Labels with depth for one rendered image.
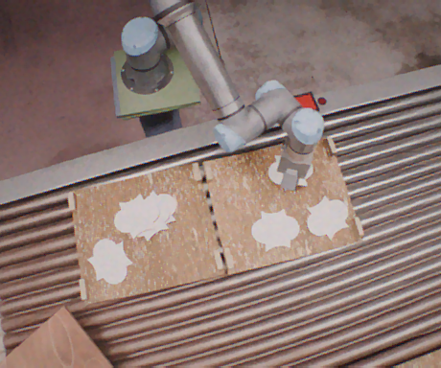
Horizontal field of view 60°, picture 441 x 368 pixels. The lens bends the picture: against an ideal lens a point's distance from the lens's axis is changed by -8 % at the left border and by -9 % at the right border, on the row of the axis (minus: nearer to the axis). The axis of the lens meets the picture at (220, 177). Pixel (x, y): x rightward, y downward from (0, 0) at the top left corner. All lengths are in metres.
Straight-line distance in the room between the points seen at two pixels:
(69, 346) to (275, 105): 0.79
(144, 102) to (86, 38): 1.55
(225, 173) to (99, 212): 0.40
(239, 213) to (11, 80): 2.08
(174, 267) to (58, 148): 1.50
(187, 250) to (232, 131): 0.40
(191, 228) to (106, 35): 1.93
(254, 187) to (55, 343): 0.71
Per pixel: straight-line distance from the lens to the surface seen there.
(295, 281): 1.19
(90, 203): 1.28
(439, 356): 1.31
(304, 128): 0.95
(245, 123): 0.96
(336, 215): 1.23
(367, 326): 1.24
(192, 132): 1.33
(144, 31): 1.30
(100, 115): 2.53
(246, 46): 2.71
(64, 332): 1.13
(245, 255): 1.17
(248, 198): 1.22
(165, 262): 1.18
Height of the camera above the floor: 2.09
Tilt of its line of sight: 69 degrees down
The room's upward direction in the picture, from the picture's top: 2 degrees counter-clockwise
